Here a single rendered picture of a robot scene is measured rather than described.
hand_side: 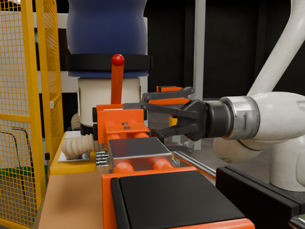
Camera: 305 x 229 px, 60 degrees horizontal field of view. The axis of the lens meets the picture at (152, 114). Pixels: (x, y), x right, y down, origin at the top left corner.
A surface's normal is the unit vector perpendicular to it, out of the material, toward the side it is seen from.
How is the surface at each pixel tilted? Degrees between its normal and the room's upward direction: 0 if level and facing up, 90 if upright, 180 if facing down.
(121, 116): 90
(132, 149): 0
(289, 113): 73
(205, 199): 0
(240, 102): 34
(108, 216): 90
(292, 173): 91
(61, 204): 0
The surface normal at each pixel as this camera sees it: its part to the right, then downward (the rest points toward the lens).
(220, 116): 0.22, -0.13
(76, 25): -0.42, -0.14
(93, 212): 0.00, -0.98
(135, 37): 0.67, 0.17
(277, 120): 0.14, 0.15
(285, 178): -0.65, 0.18
